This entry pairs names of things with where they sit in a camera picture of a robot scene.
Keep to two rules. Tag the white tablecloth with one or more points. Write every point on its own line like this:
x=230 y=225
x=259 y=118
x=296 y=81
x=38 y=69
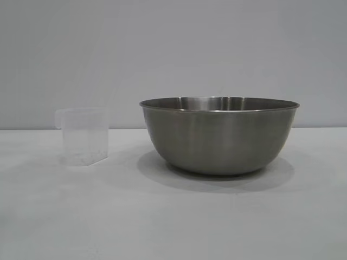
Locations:
x=108 y=216

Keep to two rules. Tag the white rice grains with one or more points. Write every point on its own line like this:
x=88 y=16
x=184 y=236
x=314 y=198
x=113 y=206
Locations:
x=89 y=156

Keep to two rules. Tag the stainless steel mixing bowl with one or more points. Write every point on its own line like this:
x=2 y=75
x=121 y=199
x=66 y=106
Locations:
x=219 y=138

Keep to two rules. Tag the clear plastic measuring cup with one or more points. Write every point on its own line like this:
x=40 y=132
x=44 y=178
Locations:
x=84 y=130

